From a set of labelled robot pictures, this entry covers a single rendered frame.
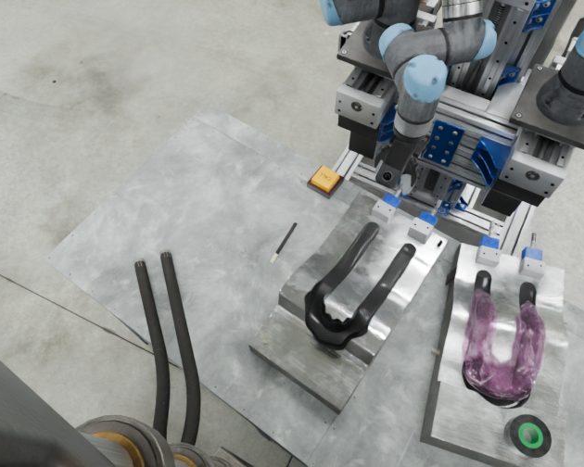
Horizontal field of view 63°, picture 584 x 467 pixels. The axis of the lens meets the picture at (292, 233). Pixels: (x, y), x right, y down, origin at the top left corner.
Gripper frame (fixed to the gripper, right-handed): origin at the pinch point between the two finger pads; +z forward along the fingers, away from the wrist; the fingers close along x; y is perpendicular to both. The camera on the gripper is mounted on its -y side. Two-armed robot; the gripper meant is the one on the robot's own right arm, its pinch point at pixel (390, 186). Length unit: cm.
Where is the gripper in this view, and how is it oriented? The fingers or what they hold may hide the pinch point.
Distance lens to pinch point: 119.3
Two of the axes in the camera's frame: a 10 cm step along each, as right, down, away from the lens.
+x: -8.1, -5.0, 2.9
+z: 0.2, 4.8, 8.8
